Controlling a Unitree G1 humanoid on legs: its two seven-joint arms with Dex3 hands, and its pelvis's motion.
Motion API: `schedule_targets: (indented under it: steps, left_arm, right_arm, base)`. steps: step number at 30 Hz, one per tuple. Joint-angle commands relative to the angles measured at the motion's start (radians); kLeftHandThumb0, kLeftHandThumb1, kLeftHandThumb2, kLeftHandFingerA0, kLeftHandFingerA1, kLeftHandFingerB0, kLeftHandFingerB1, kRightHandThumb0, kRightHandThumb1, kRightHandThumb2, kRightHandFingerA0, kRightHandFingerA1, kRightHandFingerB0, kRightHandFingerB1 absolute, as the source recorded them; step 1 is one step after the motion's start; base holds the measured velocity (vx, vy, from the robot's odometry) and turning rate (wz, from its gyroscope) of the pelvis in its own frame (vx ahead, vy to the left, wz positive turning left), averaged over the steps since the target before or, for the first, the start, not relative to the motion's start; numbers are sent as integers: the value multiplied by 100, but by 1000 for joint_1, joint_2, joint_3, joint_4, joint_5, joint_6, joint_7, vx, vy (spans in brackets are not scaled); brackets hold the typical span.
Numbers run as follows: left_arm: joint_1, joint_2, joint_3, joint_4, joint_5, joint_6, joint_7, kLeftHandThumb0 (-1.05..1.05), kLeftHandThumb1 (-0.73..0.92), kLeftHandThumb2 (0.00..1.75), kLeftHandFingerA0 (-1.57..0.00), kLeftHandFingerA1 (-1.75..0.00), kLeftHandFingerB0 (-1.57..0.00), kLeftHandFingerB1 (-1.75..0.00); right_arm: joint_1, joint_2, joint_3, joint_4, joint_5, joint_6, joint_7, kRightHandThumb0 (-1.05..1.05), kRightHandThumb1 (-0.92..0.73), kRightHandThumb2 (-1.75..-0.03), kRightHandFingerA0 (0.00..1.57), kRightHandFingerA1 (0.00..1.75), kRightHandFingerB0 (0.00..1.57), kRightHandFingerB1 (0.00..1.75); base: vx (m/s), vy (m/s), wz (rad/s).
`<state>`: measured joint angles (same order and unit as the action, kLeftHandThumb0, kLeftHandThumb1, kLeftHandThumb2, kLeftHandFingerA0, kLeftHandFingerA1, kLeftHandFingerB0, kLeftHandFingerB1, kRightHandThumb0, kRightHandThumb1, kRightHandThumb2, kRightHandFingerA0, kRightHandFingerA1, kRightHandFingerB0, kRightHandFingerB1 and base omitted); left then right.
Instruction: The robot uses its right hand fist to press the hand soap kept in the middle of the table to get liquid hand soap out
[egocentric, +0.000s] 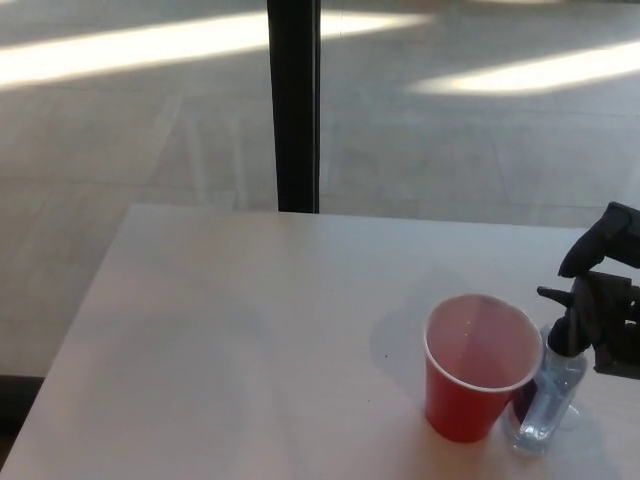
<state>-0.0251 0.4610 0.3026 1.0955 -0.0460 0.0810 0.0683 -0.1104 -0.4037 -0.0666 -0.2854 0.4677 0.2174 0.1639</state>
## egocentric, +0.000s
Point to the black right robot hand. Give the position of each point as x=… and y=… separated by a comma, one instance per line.
x=607, y=320

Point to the clear soap pump bottle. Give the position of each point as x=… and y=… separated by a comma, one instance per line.
x=550, y=395

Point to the red plastic cup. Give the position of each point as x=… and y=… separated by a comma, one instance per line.
x=457, y=405

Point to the black vertical window post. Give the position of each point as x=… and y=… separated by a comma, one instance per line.
x=295, y=105

